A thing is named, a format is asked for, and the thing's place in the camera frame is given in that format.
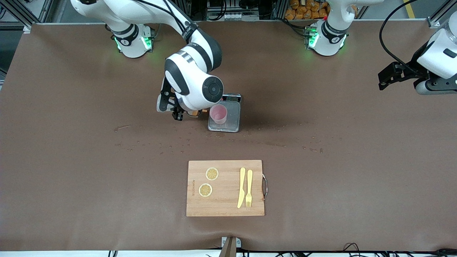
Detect wooden cutting board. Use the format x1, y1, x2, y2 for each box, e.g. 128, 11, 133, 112
186, 160, 268, 217

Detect pink plastic cup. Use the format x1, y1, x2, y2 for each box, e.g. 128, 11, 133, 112
210, 105, 228, 125

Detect grey digital kitchen scale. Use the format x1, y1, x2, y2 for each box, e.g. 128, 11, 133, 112
208, 94, 242, 133

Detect black cables along table edge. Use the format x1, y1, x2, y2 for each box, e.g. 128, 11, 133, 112
343, 243, 457, 257

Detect aluminium frame post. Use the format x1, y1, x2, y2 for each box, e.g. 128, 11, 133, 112
427, 0, 457, 27
0, 0, 54, 33

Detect orange packaged snacks pile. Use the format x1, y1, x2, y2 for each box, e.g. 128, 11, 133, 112
285, 0, 331, 20

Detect white socket strip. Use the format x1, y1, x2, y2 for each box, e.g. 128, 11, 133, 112
207, 10, 259, 21

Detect yellow plastic knife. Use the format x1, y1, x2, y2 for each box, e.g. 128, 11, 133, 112
237, 167, 246, 209

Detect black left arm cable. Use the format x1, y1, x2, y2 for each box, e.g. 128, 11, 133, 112
379, 0, 420, 68

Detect yellow plastic fork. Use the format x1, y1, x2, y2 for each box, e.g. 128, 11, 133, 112
245, 170, 253, 208

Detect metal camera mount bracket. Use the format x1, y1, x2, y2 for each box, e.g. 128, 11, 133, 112
219, 236, 242, 257

